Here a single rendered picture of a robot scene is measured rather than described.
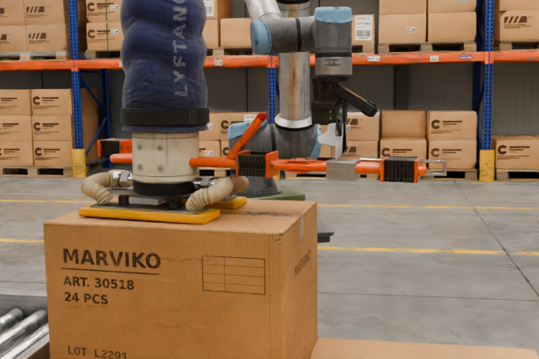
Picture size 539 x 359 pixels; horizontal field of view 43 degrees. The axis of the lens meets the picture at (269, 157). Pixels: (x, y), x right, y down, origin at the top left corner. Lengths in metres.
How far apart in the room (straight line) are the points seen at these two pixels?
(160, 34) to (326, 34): 0.39
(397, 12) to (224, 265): 7.45
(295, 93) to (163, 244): 1.00
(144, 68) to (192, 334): 0.64
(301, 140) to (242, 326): 1.04
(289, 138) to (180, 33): 0.91
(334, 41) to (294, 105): 0.82
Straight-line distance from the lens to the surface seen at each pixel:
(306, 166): 1.60
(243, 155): 1.62
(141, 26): 1.67
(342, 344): 1.96
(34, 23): 9.90
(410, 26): 8.80
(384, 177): 1.56
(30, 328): 2.27
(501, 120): 10.24
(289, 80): 2.39
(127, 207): 1.70
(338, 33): 1.64
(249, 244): 1.52
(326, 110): 1.65
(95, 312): 1.72
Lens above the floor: 1.27
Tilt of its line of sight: 6 degrees down
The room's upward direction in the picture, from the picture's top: 1 degrees counter-clockwise
